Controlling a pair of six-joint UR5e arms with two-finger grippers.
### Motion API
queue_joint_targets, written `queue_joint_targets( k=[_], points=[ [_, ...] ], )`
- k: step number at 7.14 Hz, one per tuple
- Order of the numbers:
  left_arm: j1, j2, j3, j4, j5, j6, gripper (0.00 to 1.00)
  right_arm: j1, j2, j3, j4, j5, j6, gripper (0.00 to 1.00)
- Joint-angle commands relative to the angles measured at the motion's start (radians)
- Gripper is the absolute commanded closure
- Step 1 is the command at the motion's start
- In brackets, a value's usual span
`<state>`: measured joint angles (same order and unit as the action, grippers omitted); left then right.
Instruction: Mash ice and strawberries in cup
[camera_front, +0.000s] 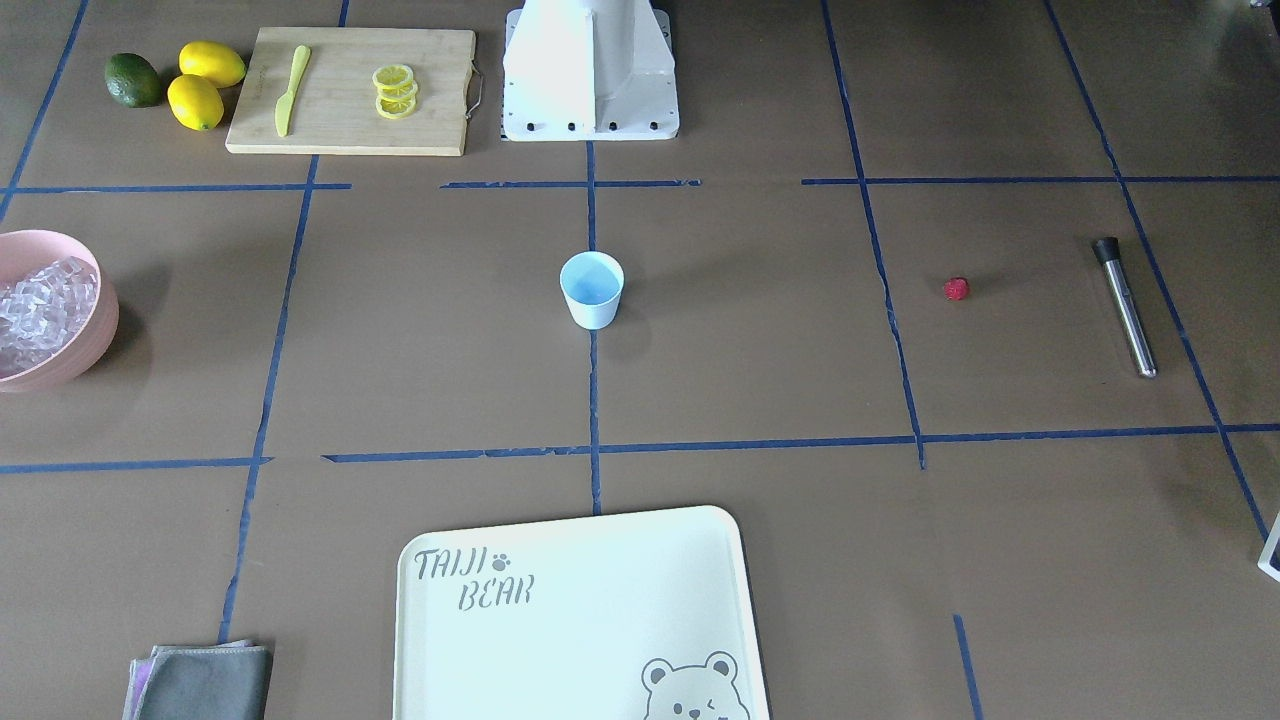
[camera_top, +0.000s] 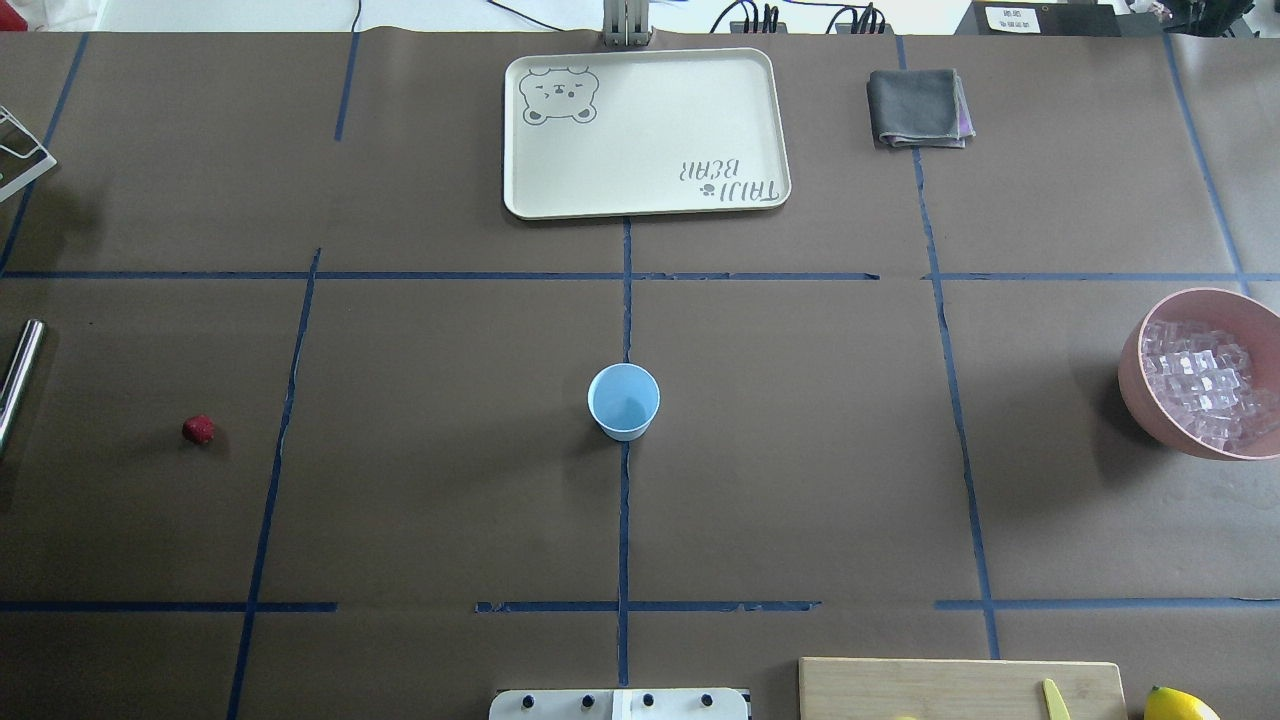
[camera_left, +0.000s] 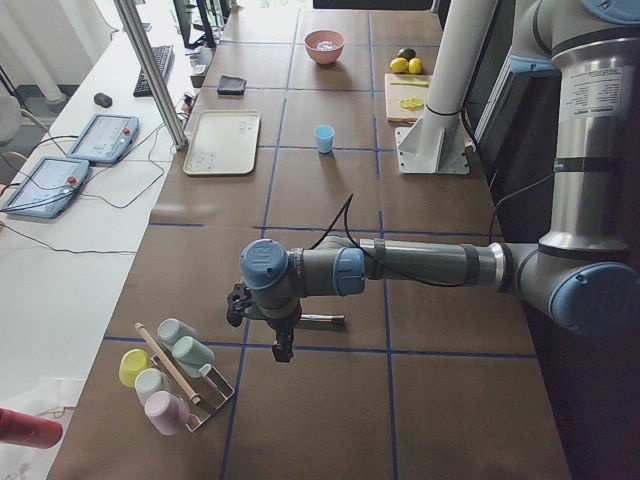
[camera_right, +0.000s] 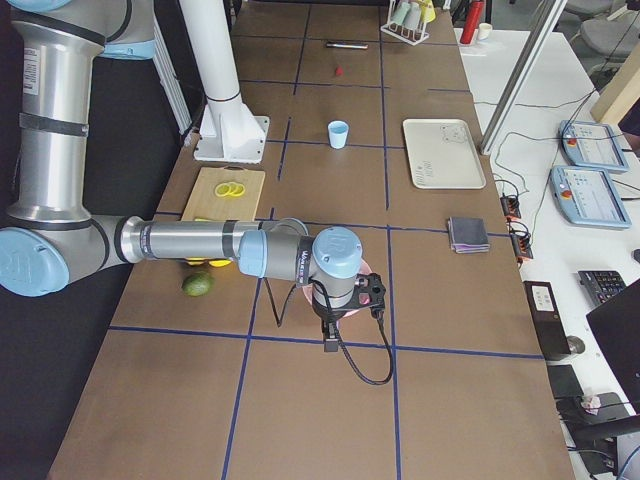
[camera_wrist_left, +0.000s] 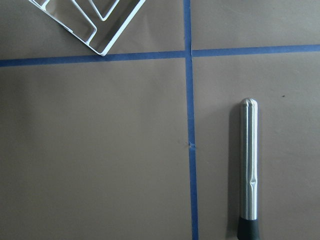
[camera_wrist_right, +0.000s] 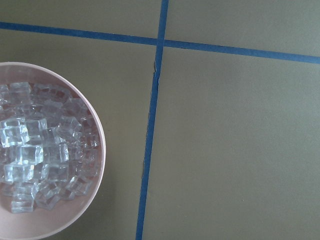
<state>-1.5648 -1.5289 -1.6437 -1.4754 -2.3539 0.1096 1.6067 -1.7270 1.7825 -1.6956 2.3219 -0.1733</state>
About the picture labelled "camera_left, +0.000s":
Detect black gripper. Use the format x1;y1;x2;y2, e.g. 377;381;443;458
267;302;302;361

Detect steel muddler black tip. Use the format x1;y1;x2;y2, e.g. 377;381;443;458
300;314;346;327

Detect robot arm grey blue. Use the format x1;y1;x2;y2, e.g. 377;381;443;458
227;1;639;362

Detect mint green cup on rack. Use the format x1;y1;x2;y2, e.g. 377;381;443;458
172;336;215;378

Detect grey-blue cup on rack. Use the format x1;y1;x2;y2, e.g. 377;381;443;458
157;318;198;348

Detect pink cup on rack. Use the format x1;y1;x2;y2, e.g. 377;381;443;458
144;390;190;436

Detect white cup on rack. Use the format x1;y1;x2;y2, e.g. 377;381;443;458
134;368;172;406

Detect yellow cup on rack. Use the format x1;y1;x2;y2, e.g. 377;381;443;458
118;348;154;388

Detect light blue plastic cup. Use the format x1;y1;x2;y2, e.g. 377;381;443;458
314;125;335;154

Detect cream bear tray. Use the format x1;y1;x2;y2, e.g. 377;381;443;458
183;110;261;176

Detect wooden cutting board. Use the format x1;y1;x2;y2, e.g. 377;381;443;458
384;73;432;122

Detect far teach pendant tablet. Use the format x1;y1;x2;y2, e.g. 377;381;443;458
67;114;139;165

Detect teach pendant tablet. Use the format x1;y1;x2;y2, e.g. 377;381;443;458
1;157;90;219
67;114;139;165

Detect lemon slices stack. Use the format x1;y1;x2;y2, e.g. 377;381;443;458
399;97;424;110

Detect red bottle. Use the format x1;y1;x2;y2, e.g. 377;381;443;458
1;408;63;449

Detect near teach pendant tablet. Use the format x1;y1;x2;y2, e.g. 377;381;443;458
1;157;90;219

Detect pink bowl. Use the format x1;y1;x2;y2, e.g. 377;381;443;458
304;30;345;65

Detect yellow lemon left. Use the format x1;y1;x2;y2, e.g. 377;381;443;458
389;57;409;74

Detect yellow lemon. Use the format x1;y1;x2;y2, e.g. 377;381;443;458
389;57;409;74
407;57;423;75

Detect black computer mouse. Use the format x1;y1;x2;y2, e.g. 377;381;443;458
93;92;113;108

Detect yellow lemon right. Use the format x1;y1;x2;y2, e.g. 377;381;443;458
407;57;423;75

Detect black keyboard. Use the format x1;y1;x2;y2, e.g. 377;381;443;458
132;44;175;98

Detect black monitor stand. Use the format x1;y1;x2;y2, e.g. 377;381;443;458
172;0;216;50

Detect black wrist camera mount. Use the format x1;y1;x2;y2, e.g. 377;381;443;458
226;282;262;327

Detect white wire cup rack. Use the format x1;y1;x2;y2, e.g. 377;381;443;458
151;353;235;433

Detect wooden rack handle rod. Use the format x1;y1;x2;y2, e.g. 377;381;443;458
134;322;201;405

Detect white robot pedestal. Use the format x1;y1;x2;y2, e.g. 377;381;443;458
395;0;498;175

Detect aluminium frame post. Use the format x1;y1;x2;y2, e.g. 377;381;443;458
114;0;188;151

